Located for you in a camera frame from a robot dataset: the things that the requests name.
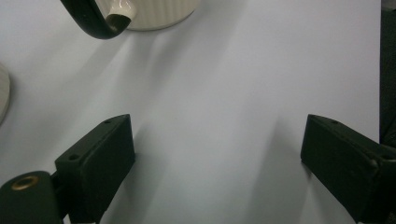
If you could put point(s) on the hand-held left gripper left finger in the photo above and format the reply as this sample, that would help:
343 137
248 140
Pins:
93 168

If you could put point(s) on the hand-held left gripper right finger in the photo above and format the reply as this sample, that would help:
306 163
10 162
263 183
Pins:
342 165

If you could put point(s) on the cream ceramic dish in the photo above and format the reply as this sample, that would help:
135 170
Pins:
3 93

